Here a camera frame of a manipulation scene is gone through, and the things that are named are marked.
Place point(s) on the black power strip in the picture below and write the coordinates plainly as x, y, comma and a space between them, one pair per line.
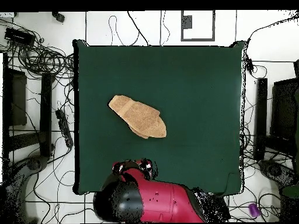
64, 127

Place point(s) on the black plug adapter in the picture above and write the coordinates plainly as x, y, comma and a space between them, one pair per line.
250, 65

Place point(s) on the tan terry towel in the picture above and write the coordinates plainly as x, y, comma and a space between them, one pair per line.
140, 116

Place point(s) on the dark green tablecloth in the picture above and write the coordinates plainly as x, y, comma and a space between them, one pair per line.
186, 93

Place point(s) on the small purple object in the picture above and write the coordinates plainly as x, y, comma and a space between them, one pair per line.
254, 210

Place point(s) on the small grey square plate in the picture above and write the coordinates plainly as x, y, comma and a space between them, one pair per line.
186, 22

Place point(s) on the small dark object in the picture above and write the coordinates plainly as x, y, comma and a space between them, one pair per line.
58, 17

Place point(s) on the grey rectangular floor frame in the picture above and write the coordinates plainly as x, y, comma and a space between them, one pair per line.
198, 40

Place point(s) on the grey stand base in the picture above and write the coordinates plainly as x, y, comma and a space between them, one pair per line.
275, 170
35, 163

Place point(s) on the black frame stand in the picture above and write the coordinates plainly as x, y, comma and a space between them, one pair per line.
261, 116
45, 112

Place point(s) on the green rounded object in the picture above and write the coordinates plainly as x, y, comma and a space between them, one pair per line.
290, 191

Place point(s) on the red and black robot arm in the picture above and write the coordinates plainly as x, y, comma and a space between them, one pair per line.
163, 200

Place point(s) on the black rectangular box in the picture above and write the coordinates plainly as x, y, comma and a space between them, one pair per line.
18, 36

